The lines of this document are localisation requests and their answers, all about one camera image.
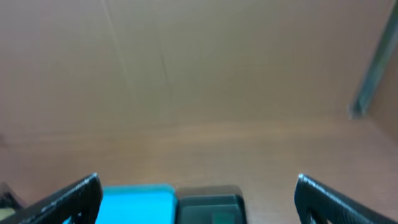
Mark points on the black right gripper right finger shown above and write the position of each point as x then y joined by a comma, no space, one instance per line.
318,203

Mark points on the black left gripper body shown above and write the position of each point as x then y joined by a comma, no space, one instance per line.
9,198

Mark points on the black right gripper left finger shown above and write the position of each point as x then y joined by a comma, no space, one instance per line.
78,202

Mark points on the yellow plate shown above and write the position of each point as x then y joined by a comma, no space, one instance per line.
6,212

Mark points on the teal plastic tray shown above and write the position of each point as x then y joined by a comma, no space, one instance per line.
138,204

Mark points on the black tray with water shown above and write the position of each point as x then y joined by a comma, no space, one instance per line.
195,205

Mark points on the grey metal frame post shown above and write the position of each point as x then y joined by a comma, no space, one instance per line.
369,84

